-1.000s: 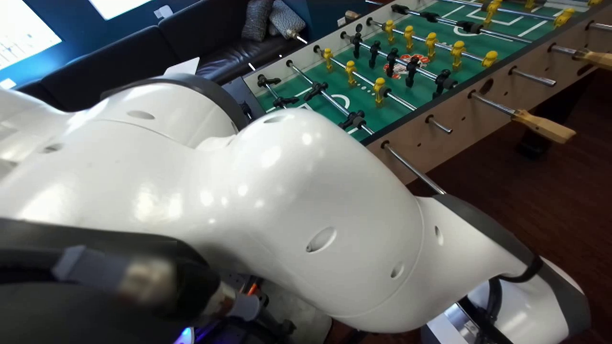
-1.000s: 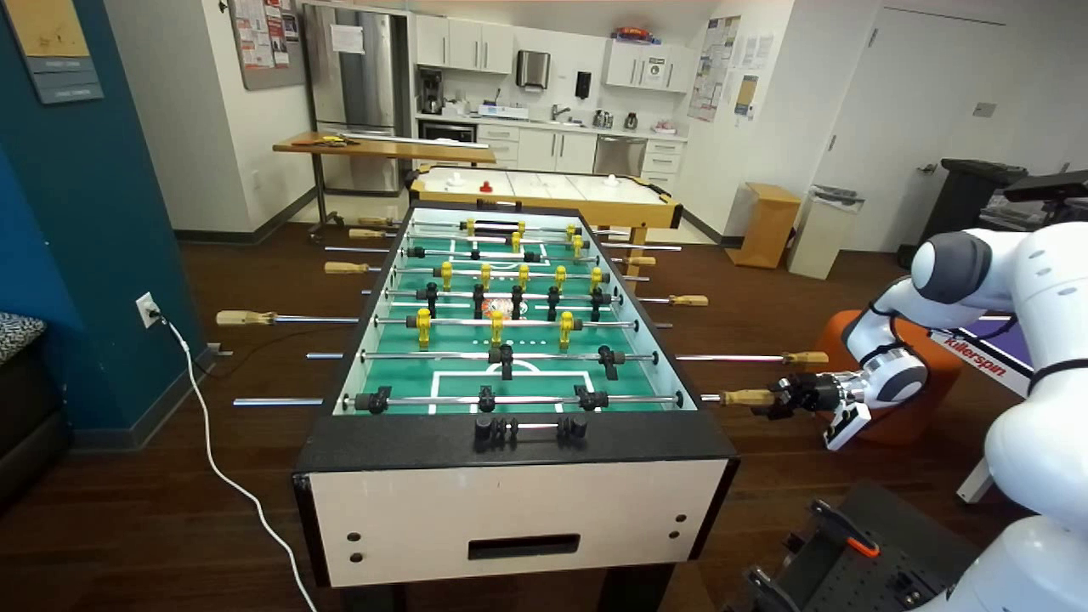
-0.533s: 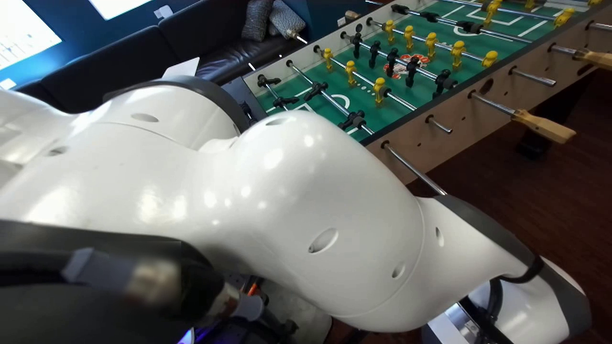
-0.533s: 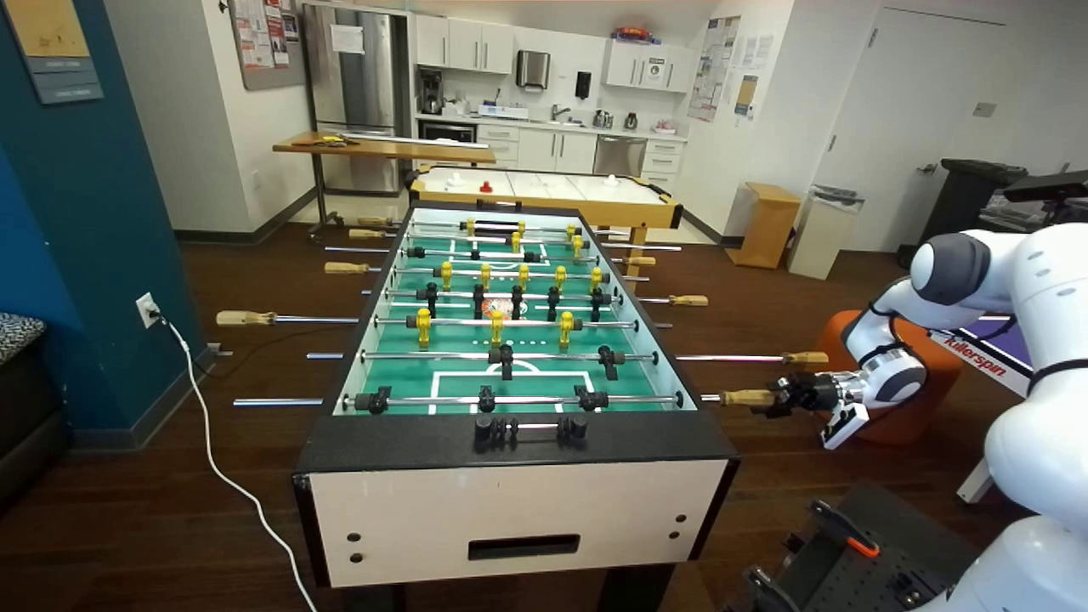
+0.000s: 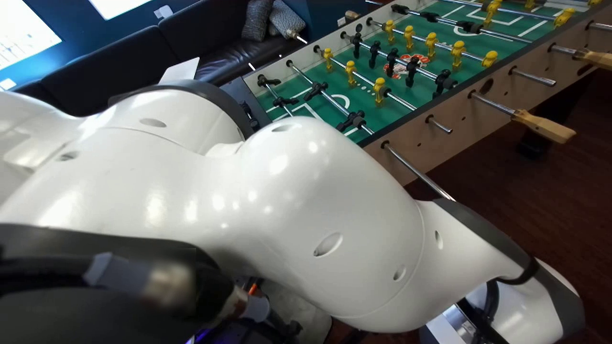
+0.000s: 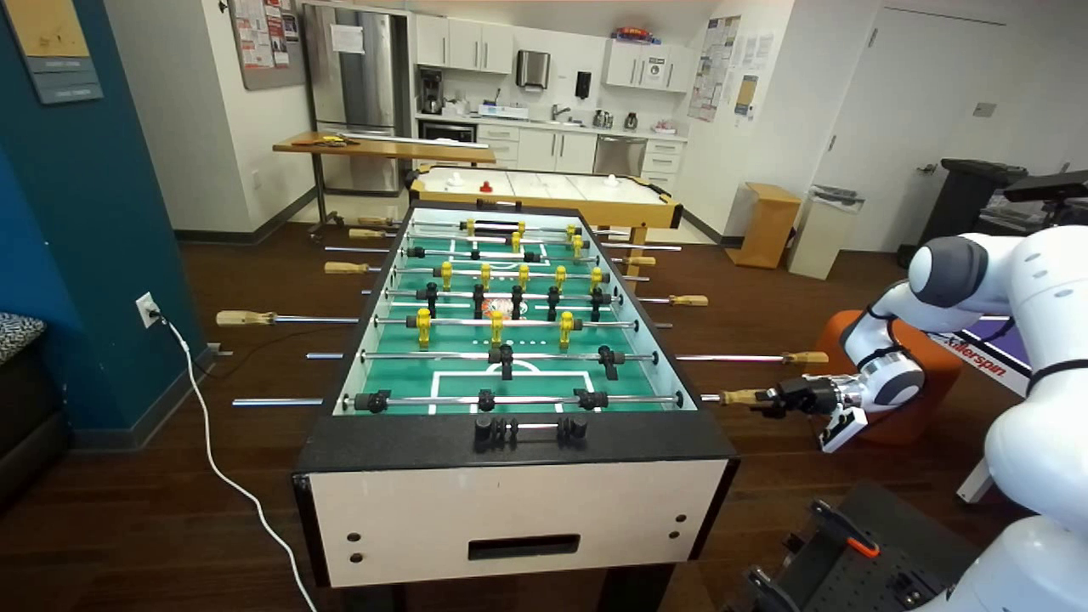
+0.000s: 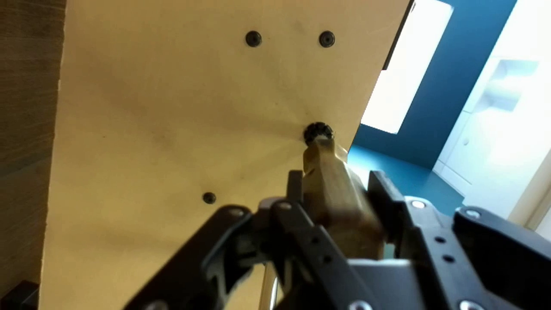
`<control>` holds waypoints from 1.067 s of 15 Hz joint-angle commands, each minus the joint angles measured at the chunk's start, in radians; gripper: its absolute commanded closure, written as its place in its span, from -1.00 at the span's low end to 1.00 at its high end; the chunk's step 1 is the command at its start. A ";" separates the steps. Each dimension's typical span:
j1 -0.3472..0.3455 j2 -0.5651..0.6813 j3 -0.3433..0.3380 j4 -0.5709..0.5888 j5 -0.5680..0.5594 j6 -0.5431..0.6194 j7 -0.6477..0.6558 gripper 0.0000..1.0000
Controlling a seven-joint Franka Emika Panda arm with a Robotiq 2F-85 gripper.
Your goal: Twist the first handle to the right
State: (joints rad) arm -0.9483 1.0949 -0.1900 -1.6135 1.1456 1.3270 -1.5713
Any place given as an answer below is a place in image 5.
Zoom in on dark leather couch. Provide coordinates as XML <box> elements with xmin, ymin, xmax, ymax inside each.
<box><xmin>0</xmin><ymin>0</ymin><xmax>303</xmax><ymax>121</ymax></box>

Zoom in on large white wall poster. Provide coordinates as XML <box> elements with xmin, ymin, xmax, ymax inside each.
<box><xmin>0</xmin><ymin>0</ymin><xmax>64</xmax><ymax>74</ymax></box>

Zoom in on wooden block with white top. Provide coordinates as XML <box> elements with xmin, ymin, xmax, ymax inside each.
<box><xmin>160</xmin><ymin>56</ymin><xmax>204</xmax><ymax>89</ymax></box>

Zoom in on rod with two yellow players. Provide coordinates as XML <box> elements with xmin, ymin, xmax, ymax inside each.
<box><xmin>447</xmin><ymin>0</ymin><xmax>612</xmax><ymax>35</ymax></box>

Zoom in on foosball table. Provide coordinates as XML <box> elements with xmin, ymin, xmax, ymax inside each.
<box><xmin>219</xmin><ymin>0</ymin><xmax>612</xmax><ymax>190</ymax></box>

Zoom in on rod with three yellow players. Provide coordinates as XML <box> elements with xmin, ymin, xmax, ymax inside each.
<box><xmin>523</xmin><ymin>0</ymin><xmax>605</xmax><ymax>12</ymax></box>
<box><xmin>271</xmin><ymin>12</ymin><xmax>456</xmax><ymax>135</ymax></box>

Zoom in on rod with two black players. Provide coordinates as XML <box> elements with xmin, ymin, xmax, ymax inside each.
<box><xmin>286</xmin><ymin>60</ymin><xmax>460</xmax><ymax>205</ymax></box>

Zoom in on rod with three black players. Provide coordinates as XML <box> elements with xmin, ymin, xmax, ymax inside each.
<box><xmin>257</xmin><ymin>74</ymin><xmax>305</xmax><ymax>123</ymax></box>
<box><xmin>389</xmin><ymin>3</ymin><xmax>612</xmax><ymax>74</ymax></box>

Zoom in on grey patterned cushion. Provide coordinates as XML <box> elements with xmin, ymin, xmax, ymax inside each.
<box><xmin>242</xmin><ymin>0</ymin><xmax>292</xmax><ymax>45</ymax></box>

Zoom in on rod with five black players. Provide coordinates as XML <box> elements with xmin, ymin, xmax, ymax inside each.
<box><xmin>339</xmin><ymin>24</ymin><xmax>580</xmax><ymax>146</ymax></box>

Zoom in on rod with five yellow players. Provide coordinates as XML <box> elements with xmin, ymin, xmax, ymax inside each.
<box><xmin>341</xmin><ymin>9</ymin><xmax>559</xmax><ymax>87</ymax></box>

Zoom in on black cable with metal connector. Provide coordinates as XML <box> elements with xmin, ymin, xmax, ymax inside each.
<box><xmin>0</xmin><ymin>223</ymin><xmax>238</xmax><ymax>322</ymax></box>

